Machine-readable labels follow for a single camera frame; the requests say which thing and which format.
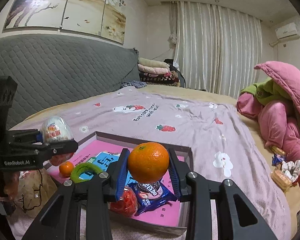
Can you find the white air conditioner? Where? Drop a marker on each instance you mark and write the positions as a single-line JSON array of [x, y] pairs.
[[286, 33]]

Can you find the white striped curtain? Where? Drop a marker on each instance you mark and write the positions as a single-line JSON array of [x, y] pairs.
[[215, 48]]

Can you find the stack of folded blankets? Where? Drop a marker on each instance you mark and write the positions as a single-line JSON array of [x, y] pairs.
[[160, 72]]

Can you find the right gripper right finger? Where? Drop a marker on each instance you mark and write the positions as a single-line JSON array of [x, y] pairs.
[[178, 171]]

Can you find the shallow grey cardboard box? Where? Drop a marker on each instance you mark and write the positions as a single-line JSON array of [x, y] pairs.
[[183, 153]]

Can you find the small blue snack wrapper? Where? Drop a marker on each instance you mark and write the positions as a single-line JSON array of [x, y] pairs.
[[277, 159]]

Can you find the wrapped biscuit packet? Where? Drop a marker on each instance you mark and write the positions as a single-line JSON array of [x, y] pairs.
[[277, 175]]

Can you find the grey quilted headboard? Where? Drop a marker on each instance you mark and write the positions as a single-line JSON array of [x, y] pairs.
[[51, 70]]

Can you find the blue Oreo cookie packet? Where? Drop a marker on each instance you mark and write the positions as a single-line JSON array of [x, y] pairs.
[[151, 196]]

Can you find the pink quilted duvet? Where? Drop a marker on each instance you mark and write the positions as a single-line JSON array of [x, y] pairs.
[[279, 125]]

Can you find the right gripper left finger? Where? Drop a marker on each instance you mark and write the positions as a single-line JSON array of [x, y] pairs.
[[118, 171]]

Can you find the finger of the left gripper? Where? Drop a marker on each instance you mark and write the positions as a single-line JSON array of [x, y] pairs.
[[30, 136], [48, 150]]

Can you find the red white surprise egg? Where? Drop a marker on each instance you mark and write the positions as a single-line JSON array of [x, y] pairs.
[[127, 205]]

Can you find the beige mesh drawstring bag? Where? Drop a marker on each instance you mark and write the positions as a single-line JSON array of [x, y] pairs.
[[29, 193]]

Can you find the blue white surprise egg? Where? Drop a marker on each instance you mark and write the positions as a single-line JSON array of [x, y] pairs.
[[54, 129]]

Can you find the floral wall painting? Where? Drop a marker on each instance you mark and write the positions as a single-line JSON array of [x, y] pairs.
[[104, 18]]

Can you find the pink strawberry print bedsheet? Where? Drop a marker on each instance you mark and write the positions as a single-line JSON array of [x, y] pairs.
[[222, 145]]

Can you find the orange tangerine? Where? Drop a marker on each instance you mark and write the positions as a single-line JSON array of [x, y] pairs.
[[148, 162], [65, 169]]

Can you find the white floral scrunchie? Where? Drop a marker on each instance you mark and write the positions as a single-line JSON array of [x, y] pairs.
[[291, 170]]

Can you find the green blanket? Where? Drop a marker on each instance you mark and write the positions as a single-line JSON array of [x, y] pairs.
[[262, 93]]

